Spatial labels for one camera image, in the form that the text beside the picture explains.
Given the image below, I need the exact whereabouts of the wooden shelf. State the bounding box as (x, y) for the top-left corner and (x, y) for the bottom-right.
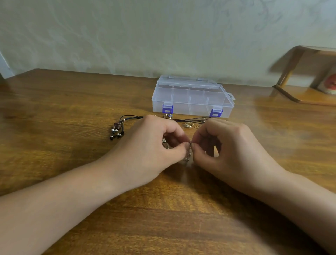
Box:
(272, 45), (336, 107)

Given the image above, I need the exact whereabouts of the person's right hand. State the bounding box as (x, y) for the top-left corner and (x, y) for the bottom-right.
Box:
(191, 118), (292, 199)

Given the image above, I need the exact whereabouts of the person's left forearm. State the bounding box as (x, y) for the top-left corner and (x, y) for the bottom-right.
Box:
(0, 157), (129, 255)

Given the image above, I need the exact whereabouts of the white printed mug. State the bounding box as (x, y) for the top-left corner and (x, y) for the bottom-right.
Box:
(319, 66), (336, 95)

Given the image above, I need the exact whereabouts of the person's left hand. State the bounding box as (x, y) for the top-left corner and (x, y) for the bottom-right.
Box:
(102, 115), (191, 191)

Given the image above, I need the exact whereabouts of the clear plastic organizer box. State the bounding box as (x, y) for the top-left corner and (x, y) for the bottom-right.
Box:
(152, 76), (236, 118)

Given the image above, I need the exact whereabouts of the person's right forearm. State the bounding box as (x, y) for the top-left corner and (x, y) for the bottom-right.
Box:
(260, 172), (336, 255)

